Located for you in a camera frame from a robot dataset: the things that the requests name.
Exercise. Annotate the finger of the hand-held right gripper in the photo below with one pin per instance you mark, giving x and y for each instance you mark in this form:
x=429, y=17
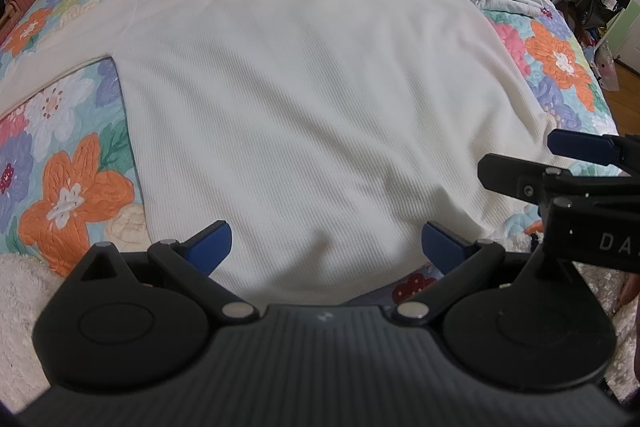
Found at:
x=582, y=147
x=505, y=177

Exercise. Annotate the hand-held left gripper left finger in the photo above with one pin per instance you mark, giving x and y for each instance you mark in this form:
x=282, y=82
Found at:
x=212, y=248

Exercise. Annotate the white fluffy blanket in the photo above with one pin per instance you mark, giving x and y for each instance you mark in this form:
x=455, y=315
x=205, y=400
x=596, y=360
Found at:
x=20, y=317

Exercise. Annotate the brown bag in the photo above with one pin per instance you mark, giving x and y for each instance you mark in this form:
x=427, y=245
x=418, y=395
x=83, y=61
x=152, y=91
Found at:
x=20, y=4

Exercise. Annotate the floral quilt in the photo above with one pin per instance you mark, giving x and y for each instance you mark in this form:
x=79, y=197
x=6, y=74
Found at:
x=70, y=187

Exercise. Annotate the clear plastic bag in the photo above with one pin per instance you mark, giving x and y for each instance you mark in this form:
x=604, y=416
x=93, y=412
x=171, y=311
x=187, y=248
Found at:
x=607, y=67

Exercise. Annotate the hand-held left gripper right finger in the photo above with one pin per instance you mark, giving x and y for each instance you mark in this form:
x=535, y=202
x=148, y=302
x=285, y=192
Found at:
x=440, y=247

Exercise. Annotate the white door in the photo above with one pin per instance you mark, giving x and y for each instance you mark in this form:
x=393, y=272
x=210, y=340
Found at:
x=627, y=32

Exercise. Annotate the cream waffle-knit sweater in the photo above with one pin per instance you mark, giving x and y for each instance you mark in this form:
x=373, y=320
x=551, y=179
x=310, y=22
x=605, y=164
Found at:
x=300, y=107

